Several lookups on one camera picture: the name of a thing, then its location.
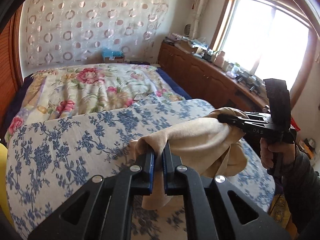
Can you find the person's right hand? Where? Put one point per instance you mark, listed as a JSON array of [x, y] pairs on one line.
[[266, 155]]

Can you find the wooden sideboard cabinet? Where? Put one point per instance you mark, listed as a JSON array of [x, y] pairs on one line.
[[197, 75]]

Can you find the person's right forearm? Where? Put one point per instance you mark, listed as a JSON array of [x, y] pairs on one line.
[[305, 192]]

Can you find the round hand fan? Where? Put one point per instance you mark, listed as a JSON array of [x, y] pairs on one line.
[[188, 28]]

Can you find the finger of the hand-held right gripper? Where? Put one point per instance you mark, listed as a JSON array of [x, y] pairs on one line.
[[257, 130], [235, 120]]

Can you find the pale pink bottle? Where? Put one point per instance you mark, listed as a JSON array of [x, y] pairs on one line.
[[220, 59]]

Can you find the yellow plush toy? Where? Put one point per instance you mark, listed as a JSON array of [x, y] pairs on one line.
[[5, 180]]

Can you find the pile of assorted small items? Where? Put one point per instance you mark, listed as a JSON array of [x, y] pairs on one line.
[[200, 47]]

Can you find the beige window curtain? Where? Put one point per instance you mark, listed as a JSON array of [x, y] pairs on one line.
[[201, 7]]

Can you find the wooden framed window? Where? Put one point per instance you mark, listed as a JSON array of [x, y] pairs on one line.
[[270, 30]]

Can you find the gold patterned cloth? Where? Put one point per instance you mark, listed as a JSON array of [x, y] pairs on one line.
[[277, 205]]

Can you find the beige towel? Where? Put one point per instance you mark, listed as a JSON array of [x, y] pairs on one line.
[[200, 140]]

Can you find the blue tissue box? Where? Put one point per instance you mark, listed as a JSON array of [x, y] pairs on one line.
[[112, 55]]

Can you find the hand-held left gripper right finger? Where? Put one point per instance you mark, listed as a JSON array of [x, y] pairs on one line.
[[165, 162]]

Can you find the sheer circle-patterned curtain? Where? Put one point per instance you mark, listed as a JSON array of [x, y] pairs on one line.
[[95, 20]]

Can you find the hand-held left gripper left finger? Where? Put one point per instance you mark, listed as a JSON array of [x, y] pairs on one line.
[[152, 165]]

